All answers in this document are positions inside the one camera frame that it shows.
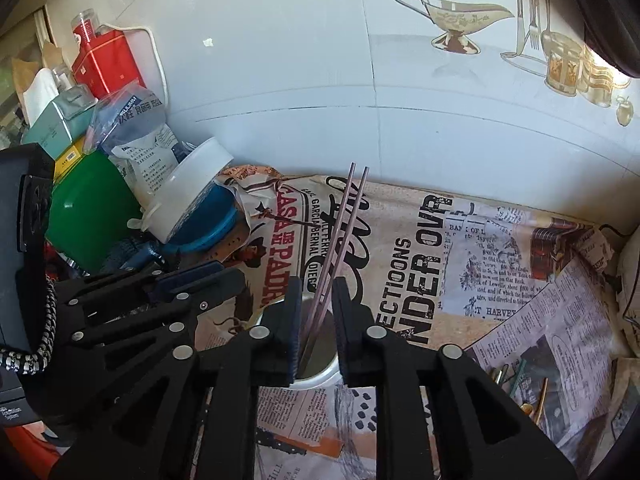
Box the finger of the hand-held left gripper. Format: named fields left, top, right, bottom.
left=67, top=269, right=248, bottom=350
left=57, top=261, right=226, bottom=311

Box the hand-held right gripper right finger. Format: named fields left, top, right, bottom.
left=332, top=276, right=591, bottom=480

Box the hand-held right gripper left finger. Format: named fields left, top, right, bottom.
left=50, top=276, right=303, bottom=480

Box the white ceramic cup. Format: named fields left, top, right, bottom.
left=247, top=300, right=351, bottom=392

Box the gold metal chopstick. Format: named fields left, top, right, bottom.
left=520, top=379, right=549, bottom=427

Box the blue bowl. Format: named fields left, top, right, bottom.
left=161, top=182, right=239, bottom=257

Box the newspaper print tablecloth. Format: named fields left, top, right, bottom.
left=192, top=165, right=632, bottom=480

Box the green plastic container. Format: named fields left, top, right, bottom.
left=44, top=151, right=144, bottom=275

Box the white plastic lid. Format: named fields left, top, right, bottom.
left=127, top=136, right=235, bottom=242

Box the yellow small box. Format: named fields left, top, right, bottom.
left=53, top=141, right=87, bottom=172

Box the teal tissue box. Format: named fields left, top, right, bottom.
left=21, top=67, right=99, bottom=159

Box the blue white plastic bag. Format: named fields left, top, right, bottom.
left=84, top=85, right=179, bottom=207

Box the clear small bottle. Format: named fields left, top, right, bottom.
left=51, top=64, right=77, bottom=92

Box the red metal tin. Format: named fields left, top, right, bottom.
left=71, top=29, right=147, bottom=100

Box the clear plastic cup red label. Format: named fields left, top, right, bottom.
left=70, top=8, right=104, bottom=44

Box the black frying pan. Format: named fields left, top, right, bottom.
left=559, top=0, right=640, bottom=79

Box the braided black white cord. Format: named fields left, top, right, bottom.
left=0, top=274, right=59, bottom=375

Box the white cable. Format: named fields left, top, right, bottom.
left=99, top=22, right=171, bottom=112

